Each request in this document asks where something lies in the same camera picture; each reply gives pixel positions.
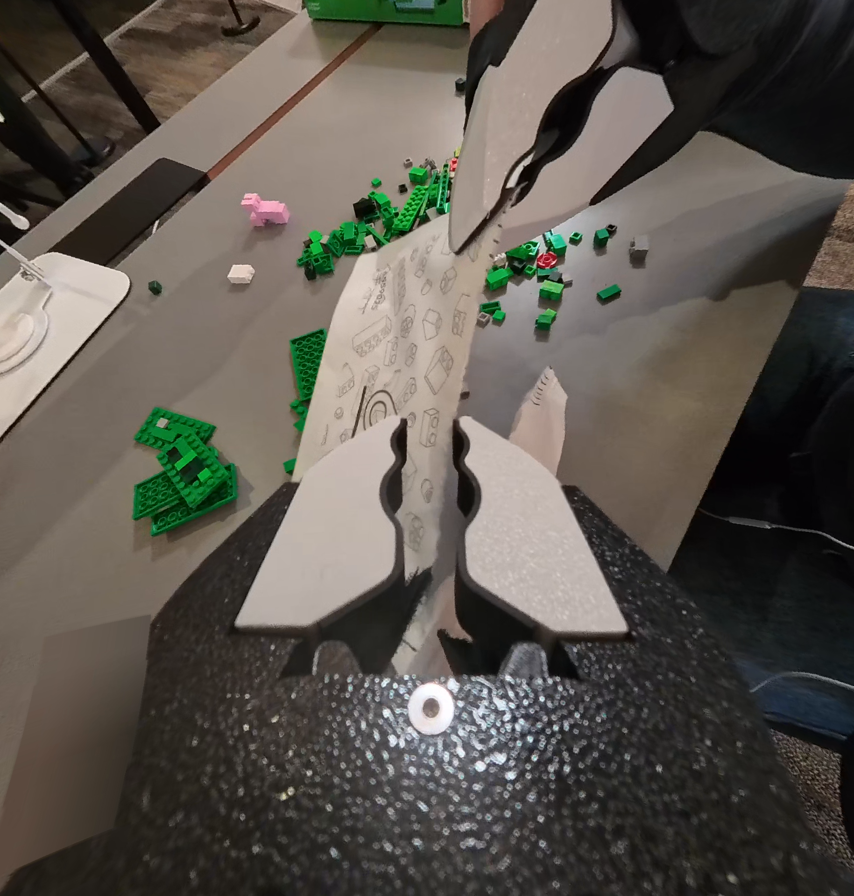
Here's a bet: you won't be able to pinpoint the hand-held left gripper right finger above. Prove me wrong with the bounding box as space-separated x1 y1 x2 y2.
453 414 632 641

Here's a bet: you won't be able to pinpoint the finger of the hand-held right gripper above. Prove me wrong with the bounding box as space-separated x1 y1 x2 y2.
499 68 707 230
447 0 639 254

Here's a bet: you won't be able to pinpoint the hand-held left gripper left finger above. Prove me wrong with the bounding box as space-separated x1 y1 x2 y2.
232 416 409 637

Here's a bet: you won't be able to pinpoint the white printed paper bag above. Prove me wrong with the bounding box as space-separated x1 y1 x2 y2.
292 211 569 653

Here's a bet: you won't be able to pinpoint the grey desk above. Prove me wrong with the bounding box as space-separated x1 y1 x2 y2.
0 12 849 896

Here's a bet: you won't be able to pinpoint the black desk mat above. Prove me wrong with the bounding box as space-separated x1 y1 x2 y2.
50 156 210 267

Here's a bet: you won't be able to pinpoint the green toy bricks beside bag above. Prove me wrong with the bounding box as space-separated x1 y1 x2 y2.
281 397 310 478

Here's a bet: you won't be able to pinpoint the stack of green toy plates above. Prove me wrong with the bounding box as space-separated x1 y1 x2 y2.
131 406 239 536

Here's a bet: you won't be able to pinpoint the scattered green toy bricks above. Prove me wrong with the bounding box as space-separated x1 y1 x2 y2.
474 222 624 334

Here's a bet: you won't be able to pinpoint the green toy set box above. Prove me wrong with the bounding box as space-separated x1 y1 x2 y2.
303 0 470 28

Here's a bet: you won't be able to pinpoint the pile of green toy bricks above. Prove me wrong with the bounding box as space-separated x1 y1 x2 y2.
295 156 464 281

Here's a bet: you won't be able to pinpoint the black stanchion base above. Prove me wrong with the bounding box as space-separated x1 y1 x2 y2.
218 0 261 38

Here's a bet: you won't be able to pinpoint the pink toy brick pig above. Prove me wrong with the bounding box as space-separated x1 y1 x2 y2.
240 192 290 228

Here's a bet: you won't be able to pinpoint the person's leg in jeans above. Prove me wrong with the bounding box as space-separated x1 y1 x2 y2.
740 285 854 743

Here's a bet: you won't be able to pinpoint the black table leg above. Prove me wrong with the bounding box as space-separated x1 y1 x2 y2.
50 0 161 134

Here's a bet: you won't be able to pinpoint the green toy base plate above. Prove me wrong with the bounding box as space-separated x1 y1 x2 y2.
289 327 329 404

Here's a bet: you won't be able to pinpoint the grey cable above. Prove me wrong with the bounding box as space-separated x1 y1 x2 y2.
698 507 854 562
749 669 854 708

